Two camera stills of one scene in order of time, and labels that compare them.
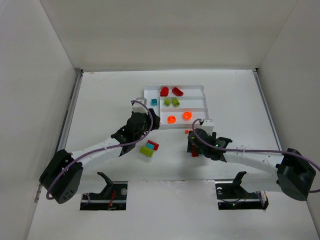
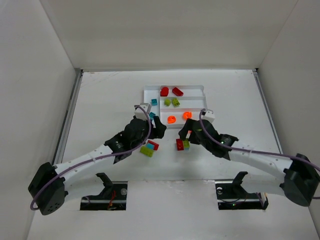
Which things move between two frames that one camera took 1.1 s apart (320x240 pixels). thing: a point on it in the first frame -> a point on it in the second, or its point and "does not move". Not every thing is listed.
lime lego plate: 175,102 does not move
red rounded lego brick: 164,91 does not move
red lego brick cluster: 194,153 -> 180,146
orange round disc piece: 187,115 does not move
